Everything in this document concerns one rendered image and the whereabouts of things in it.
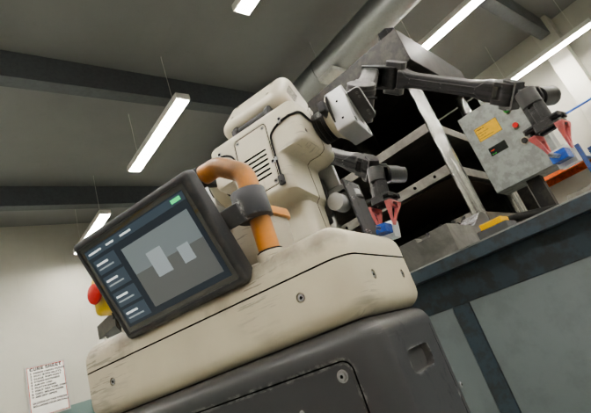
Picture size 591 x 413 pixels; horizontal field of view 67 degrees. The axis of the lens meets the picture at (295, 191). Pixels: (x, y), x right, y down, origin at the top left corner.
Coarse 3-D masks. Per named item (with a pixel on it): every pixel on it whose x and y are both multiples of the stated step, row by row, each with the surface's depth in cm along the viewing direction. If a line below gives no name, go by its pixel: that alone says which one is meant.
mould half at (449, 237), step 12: (480, 216) 151; (444, 228) 128; (456, 228) 131; (468, 228) 138; (432, 240) 130; (444, 240) 128; (456, 240) 127; (468, 240) 133; (408, 252) 135; (420, 252) 132; (432, 252) 130; (444, 252) 128; (408, 264) 135; (420, 264) 132
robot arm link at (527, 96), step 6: (522, 90) 125; (528, 90) 124; (534, 90) 124; (540, 90) 127; (516, 96) 127; (522, 96) 125; (528, 96) 124; (534, 96) 123; (540, 96) 124; (522, 102) 125; (528, 102) 124; (534, 102) 124; (522, 108) 126
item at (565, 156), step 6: (558, 150) 116; (564, 150) 116; (570, 150) 118; (576, 150) 120; (552, 156) 113; (558, 156) 116; (564, 156) 116; (570, 156) 116; (576, 156) 117; (552, 162) 118; (558, 162) 117; (564, 162) 119; (570, 162) 118; (576, 162) 118; (564, 168) 120
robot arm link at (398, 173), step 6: (366, 156) 153; (372, 156) 153; (372, 162) 150; (378, 162) 151; (390, 168) 148; (396, 168) 149; (402, 168) 149; (390, 174) 148; (396, 174) 147; (402, 174) 148; (366, 180) 153; (390, 180) 148; (396, 180) 148; (402, 180) 149
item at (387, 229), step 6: (384, 222) 138; (390, 222) 141; (378, 228) 137; (384, 228) 137; (390, 228) 139; (396, 228) 140; (378, 234) 139; (384, 234) 140; (390, 234) 140; (396, 234) 139
